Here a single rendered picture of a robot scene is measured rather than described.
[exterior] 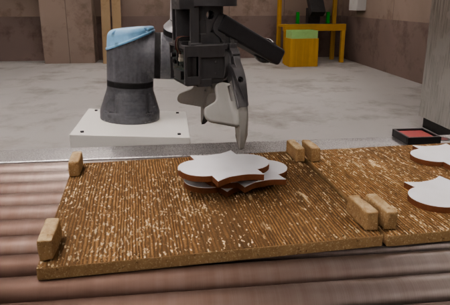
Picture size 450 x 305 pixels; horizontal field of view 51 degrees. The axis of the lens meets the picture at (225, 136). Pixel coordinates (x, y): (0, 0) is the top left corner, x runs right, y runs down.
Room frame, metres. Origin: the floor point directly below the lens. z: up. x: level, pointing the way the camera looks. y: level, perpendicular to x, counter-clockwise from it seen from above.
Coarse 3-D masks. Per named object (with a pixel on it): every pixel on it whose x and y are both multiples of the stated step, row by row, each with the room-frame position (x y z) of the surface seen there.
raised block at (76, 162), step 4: (72, 152) 0.78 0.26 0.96; (76, 152) 0.78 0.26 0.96; (80, 152) 0.78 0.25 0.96; (72, 156) 0.76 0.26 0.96; (76, 156) 0.76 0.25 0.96; (80, 156) 0.76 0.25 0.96; (72, 160) 0.74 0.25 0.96; (76, 160) 0.74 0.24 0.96; (80, 160) 0.75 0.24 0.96; (68, 164) 0.73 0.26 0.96; (72, 164) 0.73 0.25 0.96; (76, 164) 0.73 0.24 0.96; (80, 164) 0.75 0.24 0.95; (68, 168) 0.73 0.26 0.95; (72, 168) 0.73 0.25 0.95; (76, 168) 0.73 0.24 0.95; (80, 168) 0.75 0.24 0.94; (72, 172) 0.73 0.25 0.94; (76, 172) 0.73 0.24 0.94; (72, 176) 0.73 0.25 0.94
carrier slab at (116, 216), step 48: (96, 192) 0.66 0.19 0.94; (144, 192) 0.66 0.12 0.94; (192, 192) 0.66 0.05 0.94; (240, 192) 0.66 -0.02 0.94; (288, 192) 0.66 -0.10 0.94; (336, 192) 0.66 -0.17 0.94; (96, 240) 0.52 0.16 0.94; (144, 240) 0.52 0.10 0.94; (192, 240) 0.52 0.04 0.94; (240, 240) 0.52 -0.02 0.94; (288, 240) 0.52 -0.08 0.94; (336, 240) 0.52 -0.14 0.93
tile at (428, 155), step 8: (448, 144) 0.88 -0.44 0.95; (416, 152) 0.83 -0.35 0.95; (424, 152) 0.83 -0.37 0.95; (432, 152) 0.83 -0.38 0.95; (440, 152) 0.83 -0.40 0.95; (448, 152) 0.83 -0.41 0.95; (416, 160) 0.80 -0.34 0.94; (424, 160) 0.79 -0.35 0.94; (432, 160) 0.78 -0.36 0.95; (440, 160) 0.78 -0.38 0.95; (448, 160) 0.78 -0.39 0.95; (448, 168) 0.77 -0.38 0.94
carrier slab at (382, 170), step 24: (432, 144) 0.91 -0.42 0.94; (312, 168) 0.79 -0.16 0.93; (336, 168) 0.77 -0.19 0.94; (360, 168) 0.77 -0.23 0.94; (384, 168) 0.77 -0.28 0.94; (408, 168) 0.77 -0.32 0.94; (432, 168) 0.77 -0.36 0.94; (360, 192) 0.66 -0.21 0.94; (384, 192) 0.66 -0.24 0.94; (408, 216) 0.58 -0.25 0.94; (432, 216) 0.58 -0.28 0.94; (384, 240) 0.53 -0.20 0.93; (408, 240) 0.53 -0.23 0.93; (432, 240) 0.54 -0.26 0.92
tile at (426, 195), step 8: (440, 176) 0.71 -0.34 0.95; (408, 184) 0.68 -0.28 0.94; (416, 184) 0.67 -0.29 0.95; (424, 184) 0.67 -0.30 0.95; (432, 184) 0.67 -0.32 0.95; (440, 184) 0.67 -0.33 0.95; (448, 184) 0.67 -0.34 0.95; (408, 192) 0.64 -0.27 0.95; (416, 192) 0.64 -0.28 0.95; (424, 192) 0.64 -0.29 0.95; (432, 192) 0.64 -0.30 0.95; (440, 192) 0.64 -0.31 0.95; (448, 192) 0.64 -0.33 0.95; (408, 200) 0.63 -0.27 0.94; (416, 200) 0.61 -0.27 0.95; (424, 200) 0.61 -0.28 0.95; (432, 200) 0.61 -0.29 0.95; (440, 200) 0.61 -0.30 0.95; (448, 200) 0.61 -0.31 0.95; (424, 208) 0.60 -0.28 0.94; (432, 208) 0.60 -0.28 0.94; (440, 208) 0.59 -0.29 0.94; (448, 208) 0.59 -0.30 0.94
